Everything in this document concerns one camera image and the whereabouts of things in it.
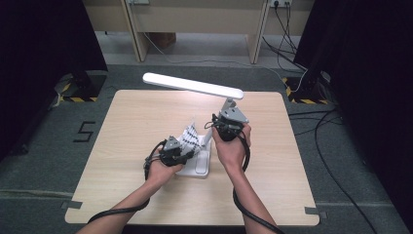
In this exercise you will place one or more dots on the white black patterned cloth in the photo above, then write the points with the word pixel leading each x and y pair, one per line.
pixel 191 138

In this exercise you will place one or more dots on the grey tape strip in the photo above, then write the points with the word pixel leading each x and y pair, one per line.
pixel 73 205
pixel 313 210

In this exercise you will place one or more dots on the black curtain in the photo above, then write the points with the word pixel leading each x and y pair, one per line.
pixel 367 81
pixel 39 65

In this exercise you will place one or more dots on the beige wooden desk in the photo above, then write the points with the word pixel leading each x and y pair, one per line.
pixel 195 19

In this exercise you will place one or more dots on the person's right hand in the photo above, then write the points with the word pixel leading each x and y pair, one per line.
pixel 232 154

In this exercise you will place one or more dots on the brown cardboard box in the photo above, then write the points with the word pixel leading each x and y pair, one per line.
pixel 164 39

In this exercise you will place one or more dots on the person's left hand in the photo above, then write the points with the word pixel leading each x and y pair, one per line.
pixel 159 177

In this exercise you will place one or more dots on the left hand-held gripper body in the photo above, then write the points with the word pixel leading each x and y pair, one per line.
pixel 171 146

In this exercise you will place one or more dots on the white desk lamp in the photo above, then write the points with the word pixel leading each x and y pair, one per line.
pixel 195 86

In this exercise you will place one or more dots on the white wall socket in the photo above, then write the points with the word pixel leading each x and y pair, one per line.
pixel 281 2

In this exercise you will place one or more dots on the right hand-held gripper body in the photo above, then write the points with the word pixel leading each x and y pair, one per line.
pixel 232 117

